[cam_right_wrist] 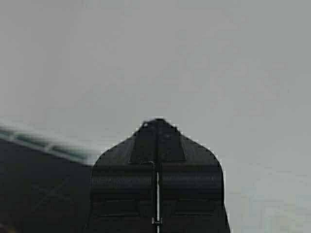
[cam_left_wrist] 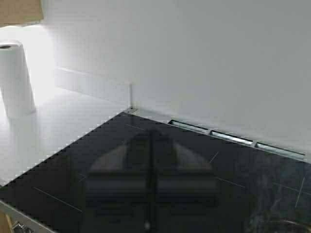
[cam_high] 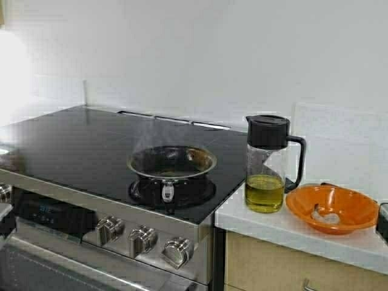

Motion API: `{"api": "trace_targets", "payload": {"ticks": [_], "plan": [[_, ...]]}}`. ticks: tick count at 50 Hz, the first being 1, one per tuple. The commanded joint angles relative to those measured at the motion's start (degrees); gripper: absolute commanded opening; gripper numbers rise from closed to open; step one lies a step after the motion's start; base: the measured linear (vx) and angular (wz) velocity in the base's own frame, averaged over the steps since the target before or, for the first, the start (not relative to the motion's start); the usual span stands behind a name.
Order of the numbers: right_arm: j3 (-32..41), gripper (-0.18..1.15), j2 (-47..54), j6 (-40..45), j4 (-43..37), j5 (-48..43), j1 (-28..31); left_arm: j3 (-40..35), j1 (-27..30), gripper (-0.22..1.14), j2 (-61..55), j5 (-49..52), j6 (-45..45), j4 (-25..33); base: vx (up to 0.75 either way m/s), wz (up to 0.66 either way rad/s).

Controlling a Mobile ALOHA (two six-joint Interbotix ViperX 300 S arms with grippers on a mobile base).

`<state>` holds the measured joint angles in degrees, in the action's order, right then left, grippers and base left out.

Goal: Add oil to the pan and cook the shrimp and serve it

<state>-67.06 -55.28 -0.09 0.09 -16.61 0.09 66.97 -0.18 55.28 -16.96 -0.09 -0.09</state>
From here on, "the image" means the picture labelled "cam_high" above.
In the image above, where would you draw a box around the black object at right edge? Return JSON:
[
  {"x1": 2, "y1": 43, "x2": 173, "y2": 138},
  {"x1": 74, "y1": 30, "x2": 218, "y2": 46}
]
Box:
[{"x1": 375, "y1": 202, "x2": 388, "y2": 244}]

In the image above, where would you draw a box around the stainless steel induction stove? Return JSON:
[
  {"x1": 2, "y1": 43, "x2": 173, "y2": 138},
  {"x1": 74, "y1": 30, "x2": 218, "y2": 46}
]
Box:
[{"x1": 1, "y1": 106, "x2": 246, "y2": 290}]

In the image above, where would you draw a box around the steel frying pan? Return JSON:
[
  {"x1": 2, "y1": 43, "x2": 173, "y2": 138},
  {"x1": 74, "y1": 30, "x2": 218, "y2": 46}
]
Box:
[{"x1": 127, "y1": 145, "x2": 218, "y2": 204}]

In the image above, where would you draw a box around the silver stove knob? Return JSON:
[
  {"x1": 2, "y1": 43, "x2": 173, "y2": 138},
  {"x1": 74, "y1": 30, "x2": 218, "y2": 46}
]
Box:
[
  {"x1": 95, "y1": 216, "x2": 124, "y2": 246},
  {"x1": 161, "y1": 237, "x2": 194, "y2": 269},
  {"x1": 127, "y1": 226, "x2": 158, "y2": 258}
]

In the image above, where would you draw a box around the wooden cabinet front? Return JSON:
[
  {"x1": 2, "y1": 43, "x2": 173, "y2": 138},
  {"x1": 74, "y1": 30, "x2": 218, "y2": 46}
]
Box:
[{"x1": 224, "y1": 232, "x2": 387, "y2": 290}]

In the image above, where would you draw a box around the left silver stove knob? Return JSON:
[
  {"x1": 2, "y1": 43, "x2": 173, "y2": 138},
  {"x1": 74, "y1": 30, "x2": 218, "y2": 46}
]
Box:
[{"x1": 95, "y1": 216, "x2": 124, "y2": 246}]

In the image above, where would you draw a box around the middle silver stove knob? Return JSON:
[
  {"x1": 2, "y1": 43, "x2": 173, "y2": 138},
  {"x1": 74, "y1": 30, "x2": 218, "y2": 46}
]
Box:
[{"x1": 127, "y1": 226, "x2": 158, "y2": 258}]

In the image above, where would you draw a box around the glass oil pitcher black lid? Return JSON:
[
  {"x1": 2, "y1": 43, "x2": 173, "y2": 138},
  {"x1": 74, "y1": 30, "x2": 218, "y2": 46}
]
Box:
[{"x1": 245, "y1": 115, "x2": 307, "y2": 213}]

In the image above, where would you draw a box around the right silver stove knob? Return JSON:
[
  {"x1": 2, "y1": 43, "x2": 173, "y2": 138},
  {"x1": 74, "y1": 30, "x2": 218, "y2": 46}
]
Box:
[{"x1": 161, "y1": 237, "x2": 194, "y2": 269}]

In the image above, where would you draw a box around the far left stove knob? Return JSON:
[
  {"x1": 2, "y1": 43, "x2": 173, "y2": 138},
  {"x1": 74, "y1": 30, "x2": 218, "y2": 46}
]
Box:
[{"x1": 0, "y1": 183, "x2": 12, "y2": 203}]

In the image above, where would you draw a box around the raw shrimp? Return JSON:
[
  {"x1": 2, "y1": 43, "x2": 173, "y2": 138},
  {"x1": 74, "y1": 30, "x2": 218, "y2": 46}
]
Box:
[{"x1": 311, "y1": 204, "x2": 340, "y2": 225}]

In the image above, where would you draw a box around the silver cabinet handle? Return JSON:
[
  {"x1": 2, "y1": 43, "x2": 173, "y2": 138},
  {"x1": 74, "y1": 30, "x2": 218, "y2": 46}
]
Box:
[{"x1": 303, "y1": 279, "x2": 316, "y2": 291}]

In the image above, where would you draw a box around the orange plastic bowl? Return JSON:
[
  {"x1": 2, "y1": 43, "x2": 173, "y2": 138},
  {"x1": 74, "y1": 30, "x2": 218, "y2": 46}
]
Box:
[{"x1": 286, "y1": 185, "x2": 379, "y2": 235}]

